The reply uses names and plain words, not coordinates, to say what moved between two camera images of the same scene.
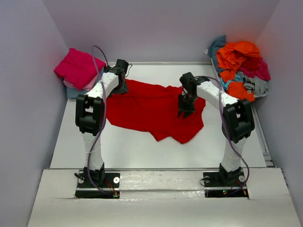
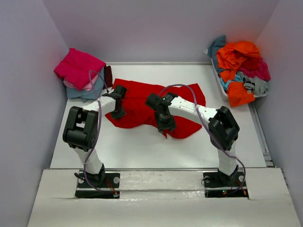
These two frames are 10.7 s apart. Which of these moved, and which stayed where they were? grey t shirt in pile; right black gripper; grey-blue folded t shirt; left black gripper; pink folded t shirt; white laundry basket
Moved: left black gripper; right black gripper
Stayed: grey t shirt in pile; white laundry basket; pink folded t shirt; grey-blue folded t shirt
